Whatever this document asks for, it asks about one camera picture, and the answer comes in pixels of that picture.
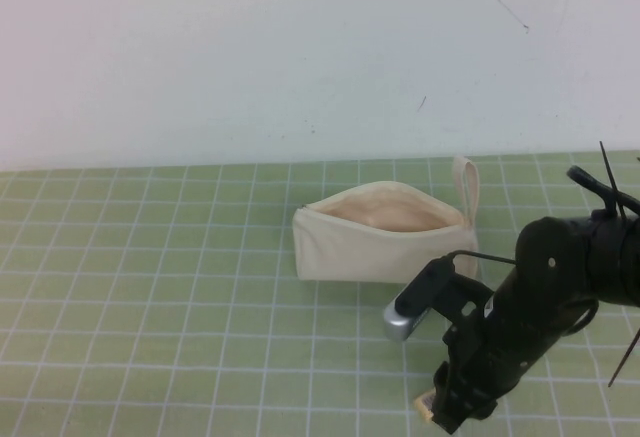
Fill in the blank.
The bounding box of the thick black wrist cable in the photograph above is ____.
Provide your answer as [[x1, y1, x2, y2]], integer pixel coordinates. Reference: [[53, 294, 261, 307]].
[[566, 165, 624, 211]]

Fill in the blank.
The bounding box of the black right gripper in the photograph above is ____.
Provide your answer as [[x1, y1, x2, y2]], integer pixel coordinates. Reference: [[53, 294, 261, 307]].
[[432, 276, 556, 432]]

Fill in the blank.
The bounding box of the cream fabric pencil case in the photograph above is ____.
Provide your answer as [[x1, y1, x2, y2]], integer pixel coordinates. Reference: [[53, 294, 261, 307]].
[[292, 155, 481, 286]]

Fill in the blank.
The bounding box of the thin camera cable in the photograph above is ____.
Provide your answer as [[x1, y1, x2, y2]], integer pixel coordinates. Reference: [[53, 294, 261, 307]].
[[439, 249, 519, 264]]

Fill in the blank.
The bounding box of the black zip tie tail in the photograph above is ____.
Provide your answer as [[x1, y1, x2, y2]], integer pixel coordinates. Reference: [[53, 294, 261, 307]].
[[608, 326, 640, 389], [598, 140, 627, 231]]

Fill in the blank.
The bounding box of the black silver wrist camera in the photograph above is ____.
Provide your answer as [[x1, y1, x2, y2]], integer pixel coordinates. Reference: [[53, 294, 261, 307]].
[[383, 256, 457, 343]]

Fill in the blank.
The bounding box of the black hanging arm cable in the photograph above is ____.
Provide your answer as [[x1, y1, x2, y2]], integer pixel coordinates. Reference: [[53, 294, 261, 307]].
[[562, 299, 600, 333]]

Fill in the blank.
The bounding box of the green white-grid tablecloth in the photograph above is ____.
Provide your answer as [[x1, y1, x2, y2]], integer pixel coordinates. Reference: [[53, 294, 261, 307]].
[[0, 150, 640, 437]]

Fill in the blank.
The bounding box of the yellowish eraser with label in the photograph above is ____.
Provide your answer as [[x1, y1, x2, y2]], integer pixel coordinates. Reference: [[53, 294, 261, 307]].
[[416, 390, 437, 422]]

